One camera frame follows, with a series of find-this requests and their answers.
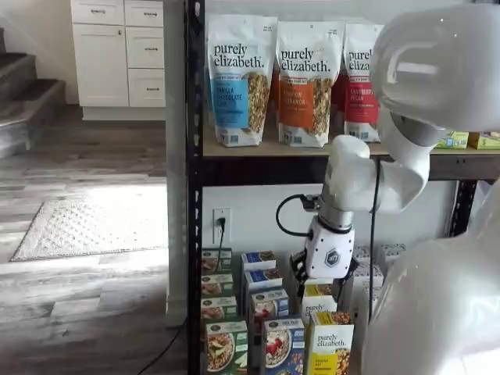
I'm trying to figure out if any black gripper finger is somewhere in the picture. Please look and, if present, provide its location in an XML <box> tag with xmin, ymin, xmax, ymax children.
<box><xmin>289</xmin><ymin>252</ymin><xmax>310</xmax><ymax>302</ymax></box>
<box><xmin>334</xmin><ymin>257</ymin><xmax>359</xmax><ymax>304</ymax></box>

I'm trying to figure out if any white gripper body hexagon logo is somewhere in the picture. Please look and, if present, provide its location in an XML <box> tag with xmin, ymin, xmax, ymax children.
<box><xmin>304</xmin><ymin>216</ymin><xmax>357</xmax><ymax>280</ymax></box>

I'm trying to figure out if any blue and white oatmeal box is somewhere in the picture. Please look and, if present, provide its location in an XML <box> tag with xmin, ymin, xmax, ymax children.
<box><xmin>241</xmin><ymin>251</ymin><xmax>277</xmax><ymax>273</ymax></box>
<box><xmin>249</xmin><ymin>287</ymin><xmax>291</xmax><ymax>333</ymax></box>
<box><xmin>262</xmin><ymin>318</ymin><xmax>306</xmax><ymax>375</ymax></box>
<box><xmin>244</xmin><ymin>268</ymin><xmax>284</xmax><ymax>292</ymax></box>

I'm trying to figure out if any white organic pantry box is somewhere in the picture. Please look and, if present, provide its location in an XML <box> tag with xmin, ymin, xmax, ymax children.
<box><xmin>353</xmin><ymin>245</ymin><xmax>382</xmax><ymax>263</ymax></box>
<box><xmin>380</xmin><ymin>244</ymin><xmax>407</xmax><ymax>262</ymax></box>
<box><xmin>361</xmin><ymin>283</ymin><xmax>382</xmax><ymax>313</ymax></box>
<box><xmin>353</xmin><ymin>262</ymin><xmax>386</xmax><ymax>286</ymax></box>

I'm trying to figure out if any yellow purely elizabeth box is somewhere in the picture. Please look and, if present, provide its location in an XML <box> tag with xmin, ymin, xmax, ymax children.
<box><xmin>301</xmin><ymin>295</ymin><xmax>339</xmax><ymax>313</ymax></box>
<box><xmin>303</xmin><ymin>277</ymin><xmax>337</xmax><ymax>298</ymax></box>
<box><xmin>305</xmin><ymin>311</ymin><xmax>355</xmax><ymax>375</ymax></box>

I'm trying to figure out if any green oatmeal box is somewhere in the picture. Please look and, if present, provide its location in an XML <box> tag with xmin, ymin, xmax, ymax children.
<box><xmin>202</xmin><ymin>273</ymin><xmax>235</xmax><ymax>298</ymax></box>
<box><xmin>205</xmin><ymin>320</ymin><xmax>249</xmax><ymax>375</ymax></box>
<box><xmin>202</xmin><ymin>248</ymin><xmax>234</xmax><ymax>274</ymax></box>
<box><xmin>202</xmin><ymin>295</ymin><xmax>239</xmax><ymax>323</ymax></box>

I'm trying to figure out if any wooden shelf board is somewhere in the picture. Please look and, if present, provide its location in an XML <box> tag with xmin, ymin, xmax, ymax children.
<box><xmin>202</xmin><ymin>134</ymin><xmax>500</xmax><ymax>158</ymax></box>

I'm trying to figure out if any green Bobo's apple pie box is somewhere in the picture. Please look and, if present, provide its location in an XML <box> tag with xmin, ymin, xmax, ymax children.
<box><xmin>435</xmin><ymin>130</ymin><xmax>470</xmax><ymax>149</ymax></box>

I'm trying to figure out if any yellow snack box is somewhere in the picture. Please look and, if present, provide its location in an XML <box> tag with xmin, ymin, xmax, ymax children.
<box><xmin>467</xmin><ymin>131</ymin><xmax>500</xmax><ymax>151</ymax></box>

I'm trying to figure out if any red label granola bag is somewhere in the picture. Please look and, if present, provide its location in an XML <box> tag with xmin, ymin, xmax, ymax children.
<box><xmin>343</xmin><ymin>23</ymin><xmax>386</xmax><ymax>144</ymax></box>

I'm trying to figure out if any orange label granola bag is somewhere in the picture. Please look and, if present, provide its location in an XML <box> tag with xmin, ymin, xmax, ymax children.
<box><xmin>276</xmin><ymin>20</ymin><xmax>347</xmax><ymax>148</ymax></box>

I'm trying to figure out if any blue label granola bag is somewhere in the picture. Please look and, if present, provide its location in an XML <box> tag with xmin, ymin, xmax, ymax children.
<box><xmin>206</xmin><ymin>14</ymin><xmax>279</xmax><ymax>148</ymax></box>

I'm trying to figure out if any light patterned floor rug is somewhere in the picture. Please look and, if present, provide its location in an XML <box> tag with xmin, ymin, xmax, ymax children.
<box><xmin>9</xmin><ymin>187</ymin><xmax>169</xmax><ymax>263</ymax></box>

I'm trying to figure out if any white drawer cabinet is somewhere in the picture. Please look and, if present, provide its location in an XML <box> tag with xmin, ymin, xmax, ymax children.
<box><xmin>70</xmin><ymin>0</ymin><xmax>167</xmax><ymax>121</ymax></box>

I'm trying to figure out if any wooden staircase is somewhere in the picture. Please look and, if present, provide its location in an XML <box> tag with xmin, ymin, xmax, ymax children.
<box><xmin>0</xmin><ymin>27</ymin><xmax>67</xmax><ymax>159</ymax></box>

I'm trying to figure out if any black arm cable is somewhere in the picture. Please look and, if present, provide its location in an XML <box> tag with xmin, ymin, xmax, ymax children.
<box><xmin>367</xmin><ymin>159</ymin><xmax>383</xmax><ymax>325</ymax></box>

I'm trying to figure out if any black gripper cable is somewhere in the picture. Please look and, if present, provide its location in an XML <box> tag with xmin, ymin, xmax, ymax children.
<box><xmin>275</xmin><ymin>194</ymin><xmax>325</xmax><ymax>238</ymax></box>

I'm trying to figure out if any white wall outlet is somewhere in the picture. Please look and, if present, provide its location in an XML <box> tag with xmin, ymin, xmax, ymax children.
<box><xmin>212</xmin><ymin>208</ymin><xmax>232</xmax><ymax>245</ymax></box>

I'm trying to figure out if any black plug and cord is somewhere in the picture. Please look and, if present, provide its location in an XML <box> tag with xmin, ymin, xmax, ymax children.
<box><xmin>216</xmin><ymin>216</ymin><xmax>227</xmax><ymax>251</ymax></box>

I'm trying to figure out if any black floor power cable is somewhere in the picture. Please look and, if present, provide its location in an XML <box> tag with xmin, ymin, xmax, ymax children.
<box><xmin>132</xmin><ymin>318</ymin><xmax>187</xmax><ymax>375</ymax></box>

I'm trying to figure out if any black metal shelving rack frame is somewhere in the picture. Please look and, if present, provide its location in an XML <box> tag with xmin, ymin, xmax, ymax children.
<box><xmin>185</xmin><ymin>0</ymin><xmax>500</xmax><ymax>375</ymax></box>

